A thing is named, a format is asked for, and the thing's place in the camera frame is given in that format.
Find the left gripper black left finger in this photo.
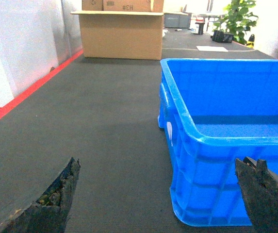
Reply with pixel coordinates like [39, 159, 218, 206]
[0, 157, 81, 233]

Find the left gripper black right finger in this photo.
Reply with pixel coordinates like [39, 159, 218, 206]
[235, 157, 278, 233]

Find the large blue plastic crate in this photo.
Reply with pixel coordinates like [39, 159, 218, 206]
[158, 58, 278, 227]

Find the open cardboard box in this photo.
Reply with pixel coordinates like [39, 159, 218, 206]
[74, 0, 164, 60]

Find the red floor tape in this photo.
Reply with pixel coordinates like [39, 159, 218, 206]
[0, 49, 83, 119]

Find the black floor mat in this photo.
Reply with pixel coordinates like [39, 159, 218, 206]
[0, 27, 275, 233]

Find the white paper sheet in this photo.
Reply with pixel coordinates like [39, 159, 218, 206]
[196, 46, 228, 52]

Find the black plant pot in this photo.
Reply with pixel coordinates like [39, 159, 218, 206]
[212, 30, 234, 43]

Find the green potted plant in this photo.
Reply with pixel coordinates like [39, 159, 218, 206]
[213, 0, 259, 45]

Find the grey storage bin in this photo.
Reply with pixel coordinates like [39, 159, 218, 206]
[164, 12, 191, 29]

